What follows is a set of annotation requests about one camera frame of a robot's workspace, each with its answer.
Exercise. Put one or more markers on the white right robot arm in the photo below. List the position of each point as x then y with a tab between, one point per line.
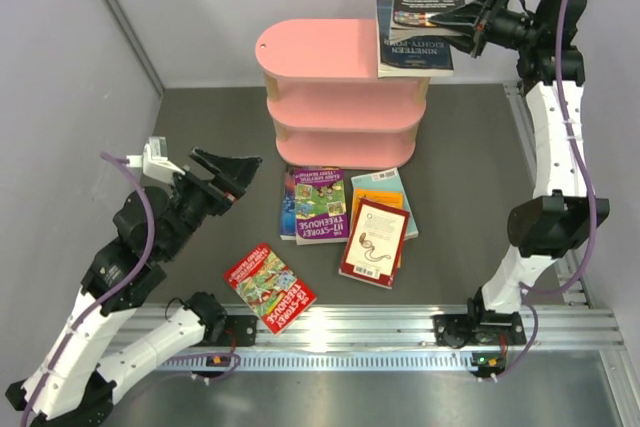
564	211

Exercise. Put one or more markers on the blue nineteen eighty-four book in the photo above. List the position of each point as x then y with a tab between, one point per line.
416	57

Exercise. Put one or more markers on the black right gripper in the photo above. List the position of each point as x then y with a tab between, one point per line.
479	14

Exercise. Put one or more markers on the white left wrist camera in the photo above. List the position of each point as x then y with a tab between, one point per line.
154	161

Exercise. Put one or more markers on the purple 117-storey treehouse book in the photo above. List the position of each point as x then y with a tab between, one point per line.
320	206

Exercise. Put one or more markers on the pink three-tier shelf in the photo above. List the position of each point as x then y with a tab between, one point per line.
326	101

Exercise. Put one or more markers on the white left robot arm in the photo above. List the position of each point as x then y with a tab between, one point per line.
78	384

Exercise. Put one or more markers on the teal back cover book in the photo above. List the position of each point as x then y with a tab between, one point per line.
385	181

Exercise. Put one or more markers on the aluminium mounting rail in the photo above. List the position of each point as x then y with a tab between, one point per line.
394	338

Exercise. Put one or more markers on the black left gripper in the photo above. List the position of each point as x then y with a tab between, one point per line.
234	175

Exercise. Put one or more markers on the blue fantasy cover book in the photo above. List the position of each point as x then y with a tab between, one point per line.
288	206

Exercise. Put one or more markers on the orange cover book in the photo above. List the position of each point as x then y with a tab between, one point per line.
378	230

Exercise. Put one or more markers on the red 13-storey treehouse book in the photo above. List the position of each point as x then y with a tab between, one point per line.
272	291

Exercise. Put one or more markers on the red cream pocket-watch book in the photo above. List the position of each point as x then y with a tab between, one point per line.
375	246

